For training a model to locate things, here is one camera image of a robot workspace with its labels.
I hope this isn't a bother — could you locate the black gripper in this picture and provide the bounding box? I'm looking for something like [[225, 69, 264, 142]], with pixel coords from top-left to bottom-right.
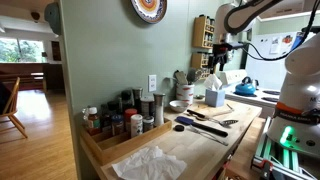
[[208, 42, 233, 75]]

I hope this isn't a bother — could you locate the red lid spice jar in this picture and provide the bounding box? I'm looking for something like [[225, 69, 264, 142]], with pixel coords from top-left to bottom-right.
[[124, 108, 138, 133]]

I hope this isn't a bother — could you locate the white spice shaker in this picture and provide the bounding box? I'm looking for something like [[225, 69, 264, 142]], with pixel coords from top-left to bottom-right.
[[130, 114, 144, 139]]

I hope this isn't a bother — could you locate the blue lid spice jar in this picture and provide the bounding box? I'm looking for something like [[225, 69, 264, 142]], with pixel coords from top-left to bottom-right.
[[111, 114, 125, 136]]

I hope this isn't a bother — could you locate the dark spice bottle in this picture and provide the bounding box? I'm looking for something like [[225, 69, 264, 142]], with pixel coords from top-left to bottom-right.
[[99, 103, 113, 133]]

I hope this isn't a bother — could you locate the wooden spice tray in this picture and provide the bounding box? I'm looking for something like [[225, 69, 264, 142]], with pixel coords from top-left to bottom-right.
[[79, 118, 173, 167]]

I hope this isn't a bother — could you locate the white tissue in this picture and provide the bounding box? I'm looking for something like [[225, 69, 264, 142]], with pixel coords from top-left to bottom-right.
[[203, 73, 223, 92]]

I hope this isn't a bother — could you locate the metal ladle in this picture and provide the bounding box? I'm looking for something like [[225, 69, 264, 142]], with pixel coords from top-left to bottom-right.
[[194, 68, 205, 81]]

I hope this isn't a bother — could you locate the black plastic spoon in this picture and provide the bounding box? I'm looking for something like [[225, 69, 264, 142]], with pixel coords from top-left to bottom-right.
[[186, 68, 198, 85]]

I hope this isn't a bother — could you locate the blue tissue box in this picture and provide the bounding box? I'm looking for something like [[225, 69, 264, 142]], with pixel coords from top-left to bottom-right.
[[204, 88, 227, 108]]

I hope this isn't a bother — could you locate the blue kettle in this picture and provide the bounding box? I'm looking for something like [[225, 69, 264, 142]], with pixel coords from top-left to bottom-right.
[[234, 76, 258, 97]]

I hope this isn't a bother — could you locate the white chili print utensil crock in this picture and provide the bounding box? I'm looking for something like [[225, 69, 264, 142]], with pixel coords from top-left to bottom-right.
[[175, 83, 196, 107]]

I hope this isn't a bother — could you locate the white fridge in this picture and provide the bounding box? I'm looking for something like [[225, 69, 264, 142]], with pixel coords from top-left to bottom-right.
[[246, 31, 301, 91]]

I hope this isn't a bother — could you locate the white stove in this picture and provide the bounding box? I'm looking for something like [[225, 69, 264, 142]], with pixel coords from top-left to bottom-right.
[[219, 69, 283, 118]]

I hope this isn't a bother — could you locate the small white bowl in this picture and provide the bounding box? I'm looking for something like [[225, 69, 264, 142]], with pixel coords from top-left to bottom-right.
[[168, 99, 190, 114]]

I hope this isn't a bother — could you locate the blue and black spatula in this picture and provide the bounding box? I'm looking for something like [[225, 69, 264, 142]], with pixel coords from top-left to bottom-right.
[[175, 115, 230, 138]]

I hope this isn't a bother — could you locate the white paper note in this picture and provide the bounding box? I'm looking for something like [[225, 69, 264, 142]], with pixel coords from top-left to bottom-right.
[[269, 36, 281, 55]]

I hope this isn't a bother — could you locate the tall steel pepper mill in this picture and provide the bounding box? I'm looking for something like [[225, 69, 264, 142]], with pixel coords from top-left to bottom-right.
[[153, 92, 167, 127]]

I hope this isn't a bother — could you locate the round black cap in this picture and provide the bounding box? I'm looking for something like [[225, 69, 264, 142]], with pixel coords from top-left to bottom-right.
[[173, 124, 186, 133]]

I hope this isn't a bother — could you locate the large silver lid jar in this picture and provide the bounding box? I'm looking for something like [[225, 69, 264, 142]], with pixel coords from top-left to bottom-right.
[[139, 96, 156, 118]]

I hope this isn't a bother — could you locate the black pepper grinder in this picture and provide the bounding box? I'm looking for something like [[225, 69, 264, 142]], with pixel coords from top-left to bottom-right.
[[132, 87, 144, 114]]

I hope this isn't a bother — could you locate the beige range hood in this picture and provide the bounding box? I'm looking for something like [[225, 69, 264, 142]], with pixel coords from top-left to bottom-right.
[[257, 0, 305, 20]]

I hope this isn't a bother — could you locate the small black lid jar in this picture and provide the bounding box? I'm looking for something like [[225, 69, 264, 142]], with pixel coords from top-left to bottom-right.
[[142, 115, 156, 133]]

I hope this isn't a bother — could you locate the dark glass jar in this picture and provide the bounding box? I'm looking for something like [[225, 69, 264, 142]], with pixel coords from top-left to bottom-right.
[[120, 89, 135, 111]]

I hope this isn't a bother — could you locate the crumpled white paper towel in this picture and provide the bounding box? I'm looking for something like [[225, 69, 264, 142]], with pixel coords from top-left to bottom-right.
[[111, 145, 188, 180]]

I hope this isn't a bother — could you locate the white cap sauce bottle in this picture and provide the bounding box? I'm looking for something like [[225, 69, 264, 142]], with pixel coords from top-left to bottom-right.
[[87, 106, 102, 136]]

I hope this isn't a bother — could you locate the small clear bottle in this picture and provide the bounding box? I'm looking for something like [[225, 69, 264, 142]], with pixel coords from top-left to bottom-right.
[[81, 106, 91, 130]]

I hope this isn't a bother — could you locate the wooden bench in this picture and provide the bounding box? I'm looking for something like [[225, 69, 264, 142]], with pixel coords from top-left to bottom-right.
[[0, 63, 48, 92]]

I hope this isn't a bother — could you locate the wooden chair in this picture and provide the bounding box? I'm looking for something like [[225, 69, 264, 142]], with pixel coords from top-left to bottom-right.
[[0, 76, 29, 139]]

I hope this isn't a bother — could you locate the person in dark clothes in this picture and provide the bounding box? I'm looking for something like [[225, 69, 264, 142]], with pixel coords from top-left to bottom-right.
[[0, 81, 12, 114]]

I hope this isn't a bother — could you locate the wooden wall spice rack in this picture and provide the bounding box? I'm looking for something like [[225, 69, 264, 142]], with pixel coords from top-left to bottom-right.
[[192, 14, 216, 50], [190, 51, 214, 80]]

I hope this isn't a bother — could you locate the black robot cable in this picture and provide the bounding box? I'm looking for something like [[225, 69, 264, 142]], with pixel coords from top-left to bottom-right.
[[238, 0, 320, 62]]

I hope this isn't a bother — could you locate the slotted metal spoon black handle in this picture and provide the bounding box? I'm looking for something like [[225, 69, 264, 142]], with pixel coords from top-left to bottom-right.
[[186, 108, 240, 128]]

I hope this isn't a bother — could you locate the white wall outlet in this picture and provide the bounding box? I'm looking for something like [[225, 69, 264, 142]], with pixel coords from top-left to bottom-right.
[[148, 74, 158, 93]]

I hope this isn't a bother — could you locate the colourful decorative wall plate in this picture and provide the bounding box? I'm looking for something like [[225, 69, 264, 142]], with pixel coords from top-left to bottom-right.
[[129, 0, 169, 25]]

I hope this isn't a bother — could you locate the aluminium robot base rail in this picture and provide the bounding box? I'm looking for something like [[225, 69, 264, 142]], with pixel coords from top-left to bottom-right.
[[250, 116, 320, 180]]

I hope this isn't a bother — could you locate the dark green wall mask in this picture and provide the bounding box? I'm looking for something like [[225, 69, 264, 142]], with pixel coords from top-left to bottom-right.
[[44, 2, 62, 36]]

